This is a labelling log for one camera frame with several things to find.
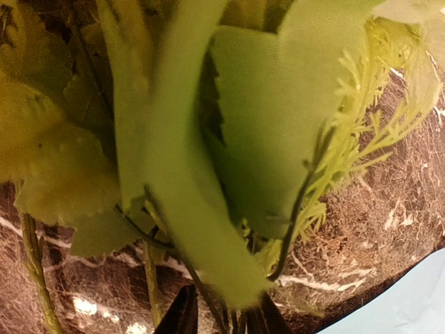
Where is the light blue wrapping paper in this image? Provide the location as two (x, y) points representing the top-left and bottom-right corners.
(319, 249), (444, 334)

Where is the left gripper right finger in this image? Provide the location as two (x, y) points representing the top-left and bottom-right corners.
(246, 294), (292, 334)

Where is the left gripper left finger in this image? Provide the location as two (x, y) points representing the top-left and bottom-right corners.
(154, 285), (198, 334)

